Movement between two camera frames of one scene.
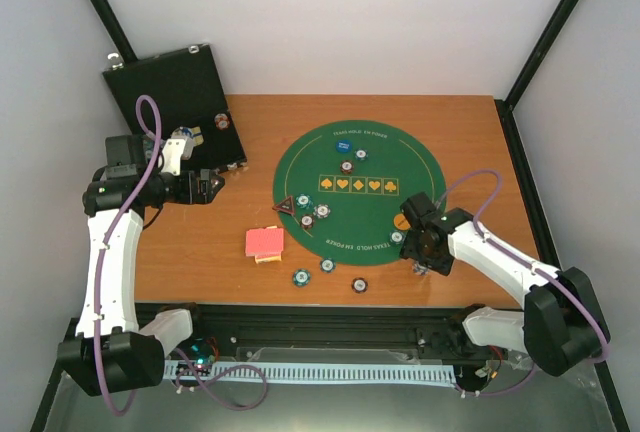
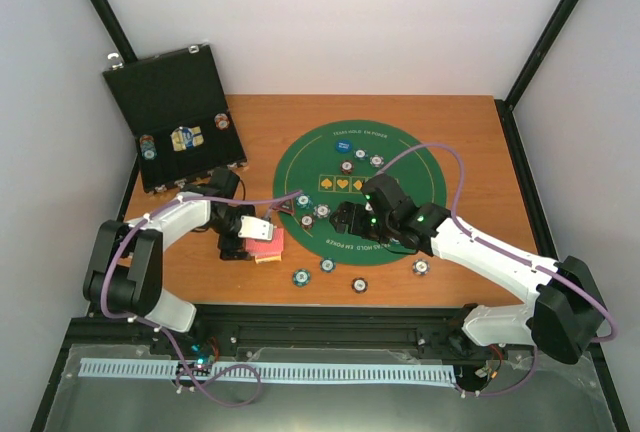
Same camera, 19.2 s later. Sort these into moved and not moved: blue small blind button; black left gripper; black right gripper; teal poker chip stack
Moved: black right gripper; black left gripper
Not moved: blue small blind button; teal poker chip stack
